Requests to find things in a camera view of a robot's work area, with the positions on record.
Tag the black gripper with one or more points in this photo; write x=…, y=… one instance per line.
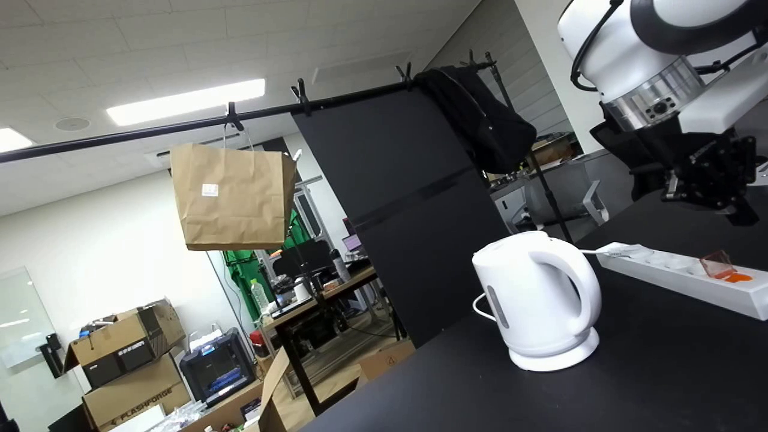
x=710, y=168

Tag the white power strip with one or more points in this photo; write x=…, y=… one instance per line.
x=687, y=277

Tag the white electric kettle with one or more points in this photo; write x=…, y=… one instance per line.
x=541, y=300

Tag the black hanging bag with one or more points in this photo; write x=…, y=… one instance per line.
x=481, y=121

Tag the black backdrop panel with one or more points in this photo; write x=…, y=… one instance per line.
x=409, y=217

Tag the wooden desk black legs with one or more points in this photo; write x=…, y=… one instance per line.
x=319, y=315

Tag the black computer monitor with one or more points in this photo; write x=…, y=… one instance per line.
x=303, y=261

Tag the brown paper bag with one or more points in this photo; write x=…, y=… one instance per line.
x=231, y=195

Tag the black 3D printer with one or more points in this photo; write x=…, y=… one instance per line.
x=217, y=369

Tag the long ceiling light panel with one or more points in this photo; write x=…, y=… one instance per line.
x=184, y=101

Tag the black horizontal rod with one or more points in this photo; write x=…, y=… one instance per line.
x=158, y=131

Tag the cardboard box with black insert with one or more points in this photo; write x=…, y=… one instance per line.
x=121, y=340

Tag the plain cardboard box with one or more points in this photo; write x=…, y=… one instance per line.
x=133, y=395

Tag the whiteboard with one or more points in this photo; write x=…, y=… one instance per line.
x=18, y=324

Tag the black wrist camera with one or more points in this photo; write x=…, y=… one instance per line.
x=624, y=156

